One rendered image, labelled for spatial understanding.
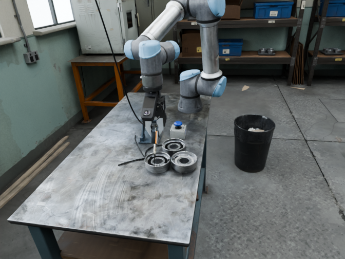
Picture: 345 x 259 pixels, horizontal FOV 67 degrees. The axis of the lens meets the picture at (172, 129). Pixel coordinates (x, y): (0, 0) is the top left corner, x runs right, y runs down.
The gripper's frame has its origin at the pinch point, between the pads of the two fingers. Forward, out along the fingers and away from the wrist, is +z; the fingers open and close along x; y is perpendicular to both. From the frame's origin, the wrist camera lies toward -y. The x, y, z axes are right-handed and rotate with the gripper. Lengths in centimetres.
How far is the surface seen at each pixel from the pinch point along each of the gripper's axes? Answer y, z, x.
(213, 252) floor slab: 19, 93, -26
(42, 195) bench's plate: -23.5, 13.3, 38.4
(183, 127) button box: 23.3, 8.7, -8.8
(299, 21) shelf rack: 335, -3, -146
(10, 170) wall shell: 75, 84, 152
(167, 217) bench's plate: -29.2, 13.2, -8.7
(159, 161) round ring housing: -1.1, 11.7, -1.0
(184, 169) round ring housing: -7.2, 10.7, -12.1
